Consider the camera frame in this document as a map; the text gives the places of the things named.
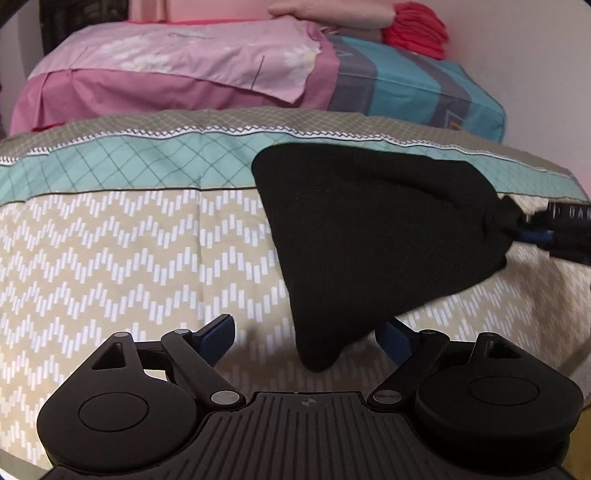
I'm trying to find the pink floral pillow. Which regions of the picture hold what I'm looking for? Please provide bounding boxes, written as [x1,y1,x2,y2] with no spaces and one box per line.
[9,21,341,136]

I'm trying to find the beige and teal patterned quilt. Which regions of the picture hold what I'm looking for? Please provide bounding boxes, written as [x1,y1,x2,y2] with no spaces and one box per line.
[0,107,591,480]

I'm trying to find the black pants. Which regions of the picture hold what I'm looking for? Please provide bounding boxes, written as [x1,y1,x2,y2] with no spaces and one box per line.
[252,143,528,374]

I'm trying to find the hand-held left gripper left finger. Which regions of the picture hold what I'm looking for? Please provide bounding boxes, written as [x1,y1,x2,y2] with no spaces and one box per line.
[91,314,246,409]

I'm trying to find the red folded cloth stack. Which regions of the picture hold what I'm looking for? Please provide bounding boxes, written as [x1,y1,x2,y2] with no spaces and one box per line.
[381,1,450,62]

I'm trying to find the blue grey striped pillow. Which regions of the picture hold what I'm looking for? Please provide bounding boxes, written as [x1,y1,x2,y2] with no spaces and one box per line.
[327,34,507,144]

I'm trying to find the pale pink folded cloth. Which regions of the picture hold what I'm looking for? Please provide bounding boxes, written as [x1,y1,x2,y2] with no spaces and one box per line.
[267,0,399,32]

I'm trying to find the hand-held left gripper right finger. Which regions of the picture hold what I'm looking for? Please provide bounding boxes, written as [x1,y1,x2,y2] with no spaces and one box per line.
[369,318,522,409]

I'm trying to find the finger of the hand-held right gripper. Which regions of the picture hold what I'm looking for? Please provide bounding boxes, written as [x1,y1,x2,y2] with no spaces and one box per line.
[501,196,557,228]
[516,228,558,254]

